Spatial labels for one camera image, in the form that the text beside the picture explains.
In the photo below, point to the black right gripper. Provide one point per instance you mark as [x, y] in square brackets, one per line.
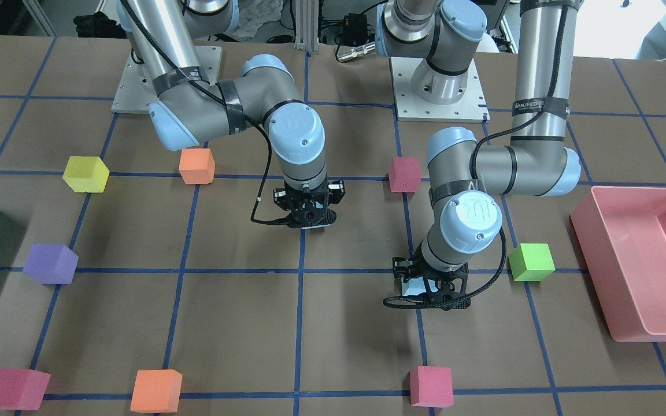
[280, 197]

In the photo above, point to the blue foam block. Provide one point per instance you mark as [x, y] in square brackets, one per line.
[412, 287]

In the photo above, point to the aluminium frame post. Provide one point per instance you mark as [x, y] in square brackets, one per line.
[306, 25]

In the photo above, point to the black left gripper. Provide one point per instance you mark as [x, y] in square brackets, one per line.
[400, 267]

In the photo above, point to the yellow foam block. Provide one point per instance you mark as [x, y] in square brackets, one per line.
[86, 174]

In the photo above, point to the dark pink block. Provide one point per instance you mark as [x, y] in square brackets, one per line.
[22, 389]
[404, 174]

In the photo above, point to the purple foam block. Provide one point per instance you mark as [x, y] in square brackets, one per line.
[51, 263]

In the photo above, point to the orange foam block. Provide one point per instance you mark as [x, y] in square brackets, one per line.
[156, 391]
[197, 166]

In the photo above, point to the orange foam block near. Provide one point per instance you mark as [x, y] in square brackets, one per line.
[197, 166]

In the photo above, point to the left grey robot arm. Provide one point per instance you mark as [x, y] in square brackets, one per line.
[464, 251]

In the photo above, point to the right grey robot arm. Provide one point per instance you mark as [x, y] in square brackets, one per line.
[191, 109]

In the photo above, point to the orange foam block far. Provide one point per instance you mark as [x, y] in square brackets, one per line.
[156, 391]

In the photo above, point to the pink foam block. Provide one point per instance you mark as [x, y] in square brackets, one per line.
[431, 386]

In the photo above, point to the pink plastic tray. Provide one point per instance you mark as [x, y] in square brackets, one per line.
[622, 235]

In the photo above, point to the green foam block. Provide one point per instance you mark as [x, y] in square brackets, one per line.
[531, 262]

